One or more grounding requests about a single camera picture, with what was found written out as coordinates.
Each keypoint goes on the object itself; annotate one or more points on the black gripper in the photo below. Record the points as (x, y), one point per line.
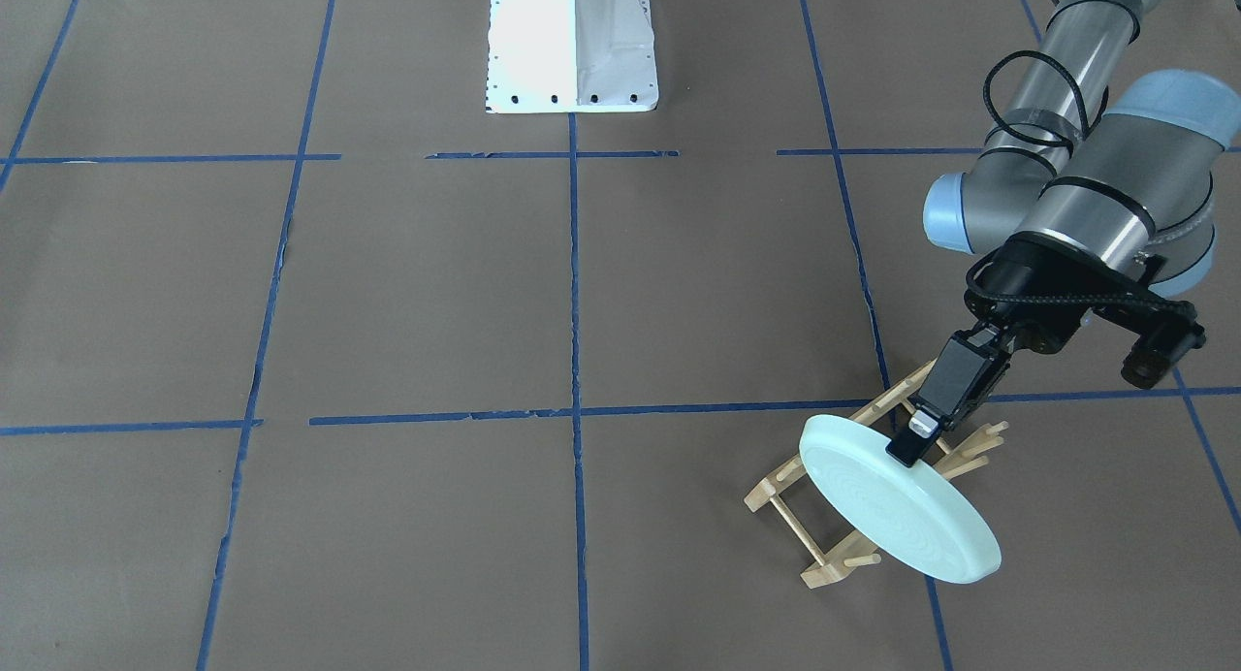
(1020, 271)

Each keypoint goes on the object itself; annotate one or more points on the light green round plate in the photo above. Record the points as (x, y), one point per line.
(909, 512)

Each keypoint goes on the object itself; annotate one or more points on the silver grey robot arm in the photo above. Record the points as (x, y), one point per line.
(1078, 203)

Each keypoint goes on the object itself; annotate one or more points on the wooden dish rack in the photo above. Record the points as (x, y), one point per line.
(835, 562)

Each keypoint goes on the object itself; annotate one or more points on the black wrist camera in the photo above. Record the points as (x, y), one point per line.
(1161, 343)

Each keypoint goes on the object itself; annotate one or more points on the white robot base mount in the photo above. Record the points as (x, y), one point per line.
(571, 56)

